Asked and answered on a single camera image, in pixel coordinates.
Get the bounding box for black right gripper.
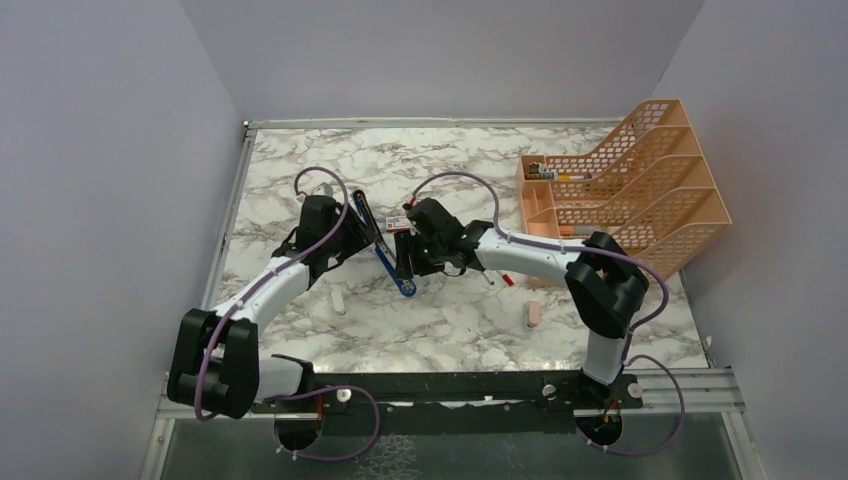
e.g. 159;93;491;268
393;229;446;281

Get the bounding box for blue stapler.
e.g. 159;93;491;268
352;189;417;298

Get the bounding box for red white staple box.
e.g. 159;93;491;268
385;216;412;233

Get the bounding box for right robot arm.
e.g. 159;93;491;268
393;198;649;407

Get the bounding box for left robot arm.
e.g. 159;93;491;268
166;195;376;420

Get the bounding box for small pink stapler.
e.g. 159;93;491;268
526;301;541;328

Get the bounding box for red capped white marker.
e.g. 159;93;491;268
498;272;515;286

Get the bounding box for black binder clips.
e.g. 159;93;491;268
525;162;558;180

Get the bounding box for grey eraser in organizer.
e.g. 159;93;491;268
559;225;603;237

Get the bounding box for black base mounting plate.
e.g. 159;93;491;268
250;370;643;437

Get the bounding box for peach plastic file organizer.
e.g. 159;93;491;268
515;99;732;278

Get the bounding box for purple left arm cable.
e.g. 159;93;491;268
193;166;383;463

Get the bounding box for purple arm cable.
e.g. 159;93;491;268
193;166;383;463
409;172;687;458

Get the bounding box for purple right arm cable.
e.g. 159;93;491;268
409;172;687;458

